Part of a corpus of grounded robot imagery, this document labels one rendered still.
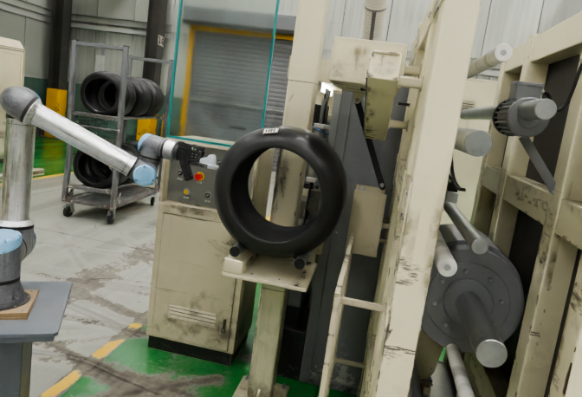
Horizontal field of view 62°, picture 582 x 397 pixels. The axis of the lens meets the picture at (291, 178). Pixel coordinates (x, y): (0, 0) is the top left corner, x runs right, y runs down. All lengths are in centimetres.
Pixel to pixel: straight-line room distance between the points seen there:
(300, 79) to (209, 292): 133
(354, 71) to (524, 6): 994
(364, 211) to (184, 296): 124
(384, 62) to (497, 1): 990
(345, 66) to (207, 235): 146
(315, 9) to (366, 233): 105
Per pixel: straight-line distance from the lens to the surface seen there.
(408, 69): 175
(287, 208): 235
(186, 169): 217
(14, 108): 213
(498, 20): 1135
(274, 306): 250
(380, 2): 268
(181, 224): 282
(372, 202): 223
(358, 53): 167
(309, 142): 194
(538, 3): 1158
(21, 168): 228
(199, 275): 286
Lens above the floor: 153
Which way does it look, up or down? 8 degrees down
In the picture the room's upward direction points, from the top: 8 degrees clockwise
